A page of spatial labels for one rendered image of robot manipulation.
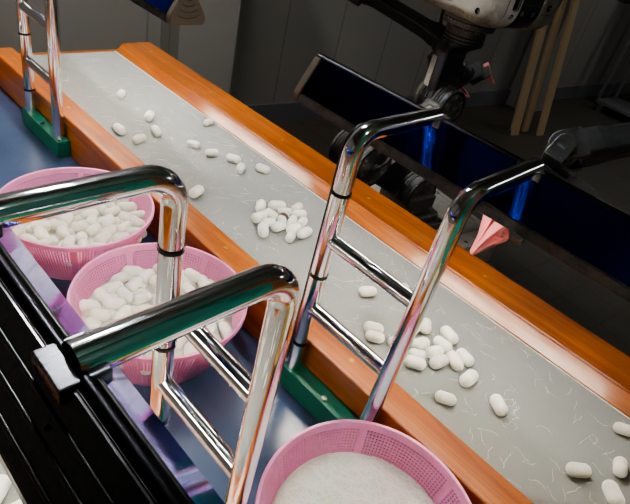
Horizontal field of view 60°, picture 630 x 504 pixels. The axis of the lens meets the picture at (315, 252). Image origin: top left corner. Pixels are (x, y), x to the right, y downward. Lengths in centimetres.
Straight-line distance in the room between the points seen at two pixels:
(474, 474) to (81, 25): 249
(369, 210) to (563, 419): 56
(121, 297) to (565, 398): 73
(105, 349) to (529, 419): 72
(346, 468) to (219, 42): 238
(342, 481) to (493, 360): 37
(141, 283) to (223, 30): 205
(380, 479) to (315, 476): 8
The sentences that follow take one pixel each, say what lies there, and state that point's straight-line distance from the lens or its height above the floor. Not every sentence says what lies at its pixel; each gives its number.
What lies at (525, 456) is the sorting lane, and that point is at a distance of 88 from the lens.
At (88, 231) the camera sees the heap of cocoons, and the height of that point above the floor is 74.
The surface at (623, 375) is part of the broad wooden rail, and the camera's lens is 108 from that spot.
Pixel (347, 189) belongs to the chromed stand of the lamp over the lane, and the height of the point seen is 104.
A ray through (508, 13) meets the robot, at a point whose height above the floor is 116.
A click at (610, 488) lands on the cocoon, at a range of 90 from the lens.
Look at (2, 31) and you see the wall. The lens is 277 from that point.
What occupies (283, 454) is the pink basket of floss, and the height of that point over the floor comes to 76.
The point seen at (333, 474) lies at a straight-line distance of 75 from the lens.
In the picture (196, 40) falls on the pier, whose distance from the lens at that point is 280.
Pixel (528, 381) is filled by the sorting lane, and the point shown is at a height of 74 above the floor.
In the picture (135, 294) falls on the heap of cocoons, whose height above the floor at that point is 73.
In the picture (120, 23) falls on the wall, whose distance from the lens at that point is 288.
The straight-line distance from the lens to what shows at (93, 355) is 31.
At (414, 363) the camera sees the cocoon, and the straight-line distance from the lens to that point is 88.
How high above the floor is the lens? 135
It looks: 35 degrees down
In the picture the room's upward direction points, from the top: 15 degrees clockwise
